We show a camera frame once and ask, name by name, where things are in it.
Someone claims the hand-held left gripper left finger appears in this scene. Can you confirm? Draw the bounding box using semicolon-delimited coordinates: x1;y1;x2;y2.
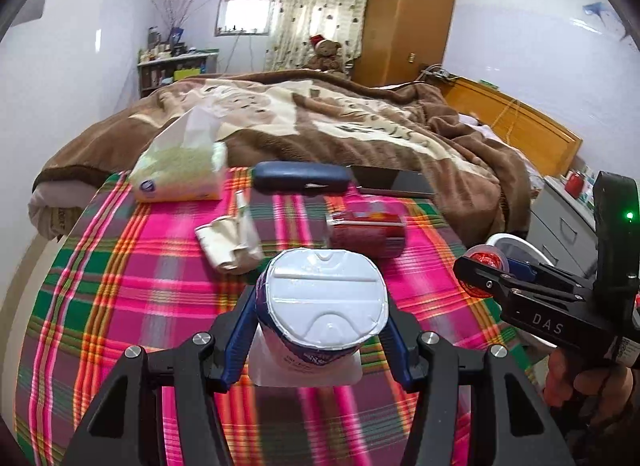
62;290;259;466

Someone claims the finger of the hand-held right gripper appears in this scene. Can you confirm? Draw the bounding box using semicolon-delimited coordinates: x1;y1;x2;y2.
506;262;597;297
452;255;532;300

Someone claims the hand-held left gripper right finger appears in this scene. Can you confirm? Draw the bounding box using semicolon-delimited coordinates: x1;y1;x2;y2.
379;302;576;466

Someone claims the clear cup with red contents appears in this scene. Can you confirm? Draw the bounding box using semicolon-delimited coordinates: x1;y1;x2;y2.
467;245;511;291

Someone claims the white trash bin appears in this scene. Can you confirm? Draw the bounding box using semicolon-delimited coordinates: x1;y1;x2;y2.
486;232;557;271

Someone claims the white foil-lidded cup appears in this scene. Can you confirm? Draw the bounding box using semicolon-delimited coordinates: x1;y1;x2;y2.
248;247;391;388

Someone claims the person's right forearm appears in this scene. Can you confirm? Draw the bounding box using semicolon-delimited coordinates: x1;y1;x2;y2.
550;393;640;466

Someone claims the person's right hand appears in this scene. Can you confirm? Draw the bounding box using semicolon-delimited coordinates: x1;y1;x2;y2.
544;348;638;429

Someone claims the grey nightstand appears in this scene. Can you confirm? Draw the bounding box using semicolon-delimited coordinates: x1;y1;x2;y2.
527;176;601;267

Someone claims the plaid bed sheet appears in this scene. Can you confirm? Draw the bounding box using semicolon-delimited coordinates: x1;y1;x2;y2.
12;166;536;466

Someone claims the black smartphone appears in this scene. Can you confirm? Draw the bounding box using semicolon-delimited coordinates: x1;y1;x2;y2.
348;165;436;198

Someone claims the wooden headboard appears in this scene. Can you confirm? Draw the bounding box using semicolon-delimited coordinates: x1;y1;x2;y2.
442;76;583;177

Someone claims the dark blue glasses case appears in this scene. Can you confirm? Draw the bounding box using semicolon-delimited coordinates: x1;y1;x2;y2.
252;162;353;193

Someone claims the green soft tissue pack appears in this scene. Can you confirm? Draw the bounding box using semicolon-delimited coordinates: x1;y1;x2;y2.
131;108;228;204

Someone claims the brown patterned blanket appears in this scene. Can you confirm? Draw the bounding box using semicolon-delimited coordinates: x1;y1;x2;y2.
32;70;533;241

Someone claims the wooden wardrobe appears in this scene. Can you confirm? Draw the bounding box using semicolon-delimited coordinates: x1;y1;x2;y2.
352;0;460;89

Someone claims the small shelf unit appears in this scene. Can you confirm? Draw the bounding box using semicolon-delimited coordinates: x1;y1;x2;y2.
137;50;219;99

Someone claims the teddy bear with red hat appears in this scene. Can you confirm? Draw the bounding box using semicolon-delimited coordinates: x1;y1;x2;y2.
306;34;348;77

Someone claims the row of bottles on shelf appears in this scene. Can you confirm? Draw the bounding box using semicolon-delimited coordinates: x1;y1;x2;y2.
140;28;201;64

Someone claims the window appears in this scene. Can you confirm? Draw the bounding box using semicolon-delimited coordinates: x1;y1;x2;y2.
215;0;277;37

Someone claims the dry branch bouquet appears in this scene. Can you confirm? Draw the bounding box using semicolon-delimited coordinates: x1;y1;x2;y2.
152;0;211;46

